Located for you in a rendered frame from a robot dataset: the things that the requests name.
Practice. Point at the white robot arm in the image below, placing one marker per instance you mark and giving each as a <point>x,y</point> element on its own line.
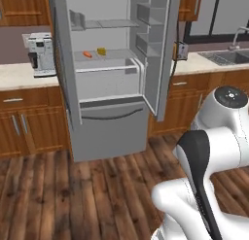
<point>223,143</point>

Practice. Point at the clear fridge crisper drawer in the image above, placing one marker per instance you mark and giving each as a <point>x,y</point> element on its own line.
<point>107,82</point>

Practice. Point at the yellow cheese wedge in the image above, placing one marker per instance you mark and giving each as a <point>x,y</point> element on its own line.
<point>101,51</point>

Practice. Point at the grey fridge right door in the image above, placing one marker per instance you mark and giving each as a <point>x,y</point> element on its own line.
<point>163,56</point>

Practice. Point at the grey fridge door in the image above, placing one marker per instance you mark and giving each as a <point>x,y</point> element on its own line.
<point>163,56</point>
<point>64,56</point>

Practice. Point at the orange carrot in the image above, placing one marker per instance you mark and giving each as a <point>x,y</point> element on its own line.
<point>87,54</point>

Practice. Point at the grey fridge left door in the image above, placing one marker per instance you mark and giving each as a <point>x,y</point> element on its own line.
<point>64,56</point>

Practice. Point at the grey fridge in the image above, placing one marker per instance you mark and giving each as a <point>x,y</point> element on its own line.
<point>97,30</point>

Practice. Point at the grey freezer drawer front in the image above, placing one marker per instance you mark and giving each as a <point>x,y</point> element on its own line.
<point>110,137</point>

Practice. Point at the wooden cupboard door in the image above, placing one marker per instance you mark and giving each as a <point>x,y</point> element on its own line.
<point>45,130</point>
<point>6,137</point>
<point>178,112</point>

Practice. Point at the wooden drawer front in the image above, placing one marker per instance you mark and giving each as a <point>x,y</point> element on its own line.
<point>197,83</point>
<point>29,99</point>
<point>236,78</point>

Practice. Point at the silver toaster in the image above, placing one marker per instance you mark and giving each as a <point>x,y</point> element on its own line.
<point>182,51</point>

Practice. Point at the white coffee machine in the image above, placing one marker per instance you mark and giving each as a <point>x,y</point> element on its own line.
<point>43,56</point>

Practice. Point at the steel sink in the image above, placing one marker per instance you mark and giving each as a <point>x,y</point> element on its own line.
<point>227,57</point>

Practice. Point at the silver tap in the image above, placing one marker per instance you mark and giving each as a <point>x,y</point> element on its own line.
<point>236,36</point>

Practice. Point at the black framed window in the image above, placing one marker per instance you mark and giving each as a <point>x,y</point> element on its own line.
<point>227,14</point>

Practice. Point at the white wall socket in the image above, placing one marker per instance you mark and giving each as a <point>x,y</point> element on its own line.
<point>25,40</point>

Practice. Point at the wooden wall cupboard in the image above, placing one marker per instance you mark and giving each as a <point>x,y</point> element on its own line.
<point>22,7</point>
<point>187,6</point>

